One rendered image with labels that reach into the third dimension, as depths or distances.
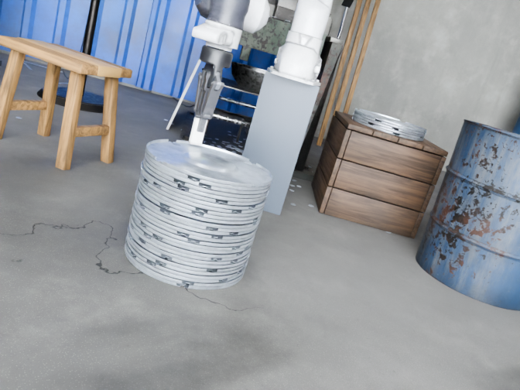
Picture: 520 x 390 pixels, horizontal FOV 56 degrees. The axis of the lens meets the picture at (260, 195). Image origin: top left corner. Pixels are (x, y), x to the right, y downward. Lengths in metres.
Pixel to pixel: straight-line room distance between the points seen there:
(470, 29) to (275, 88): 2.66
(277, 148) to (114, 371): 1.01
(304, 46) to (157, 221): 0.83
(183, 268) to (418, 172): 1.09
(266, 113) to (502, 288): 0.89
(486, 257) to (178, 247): 0.91
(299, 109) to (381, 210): 0.53
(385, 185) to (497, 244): 0.50
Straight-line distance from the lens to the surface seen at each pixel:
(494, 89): 4.24
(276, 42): 2.26
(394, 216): 1.91
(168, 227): 1.03
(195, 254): 1.04
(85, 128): 1.66
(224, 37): 1.15
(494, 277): 1.59
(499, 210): 1.54
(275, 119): 1.62
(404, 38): 3.89
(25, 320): 0.91
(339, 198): 1.85
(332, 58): 2.25
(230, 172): 1.08
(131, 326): 0.92
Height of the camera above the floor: 0.52
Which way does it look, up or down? 16 degrees down
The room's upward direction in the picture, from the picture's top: 16 degrees clockwise
